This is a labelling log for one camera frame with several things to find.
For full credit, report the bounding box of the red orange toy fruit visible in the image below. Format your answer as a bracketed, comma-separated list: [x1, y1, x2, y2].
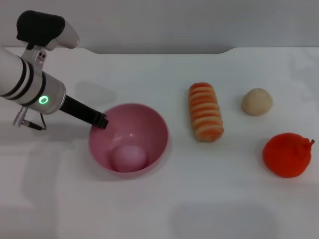
[263, 132, 315, 178]

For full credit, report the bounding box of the pink toy peach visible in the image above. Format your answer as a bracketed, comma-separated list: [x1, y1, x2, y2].
[111, 145, 148, 172]

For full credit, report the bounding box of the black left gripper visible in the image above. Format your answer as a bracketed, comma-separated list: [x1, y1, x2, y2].
[58, 96, 110, 129]

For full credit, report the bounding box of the left wrist camera housing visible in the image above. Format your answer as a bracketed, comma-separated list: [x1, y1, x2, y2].
[16, 10, 80, 51]

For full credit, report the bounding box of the orange striped bread loaf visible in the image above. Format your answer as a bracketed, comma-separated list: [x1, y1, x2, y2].
[188, 82, 225, 142]

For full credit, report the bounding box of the pink plastic bowl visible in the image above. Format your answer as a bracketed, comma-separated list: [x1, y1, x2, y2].
[88, 103, 170, 179]

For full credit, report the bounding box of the beige round bun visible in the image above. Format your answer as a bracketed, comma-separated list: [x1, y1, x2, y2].
[241, 87, 273, 116]

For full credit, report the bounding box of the left arm cable with plug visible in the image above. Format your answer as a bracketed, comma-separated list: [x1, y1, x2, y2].
[12, 107, 47, 131]

